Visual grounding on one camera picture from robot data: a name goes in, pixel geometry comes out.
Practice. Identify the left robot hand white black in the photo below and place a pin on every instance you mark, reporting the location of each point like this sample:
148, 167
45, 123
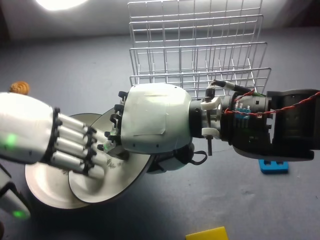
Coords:
22, 127

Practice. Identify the white plate dark rim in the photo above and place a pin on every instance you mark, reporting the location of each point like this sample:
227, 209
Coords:
42, 185
112, 185

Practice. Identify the orange swirl cookie toy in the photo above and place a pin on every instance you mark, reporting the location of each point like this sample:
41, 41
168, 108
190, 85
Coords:
20, 87

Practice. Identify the yellow rectangular block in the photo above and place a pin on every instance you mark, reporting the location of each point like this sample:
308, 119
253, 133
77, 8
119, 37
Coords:
207, 235

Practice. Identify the blue block with two holes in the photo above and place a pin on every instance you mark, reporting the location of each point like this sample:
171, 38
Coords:
272, 168

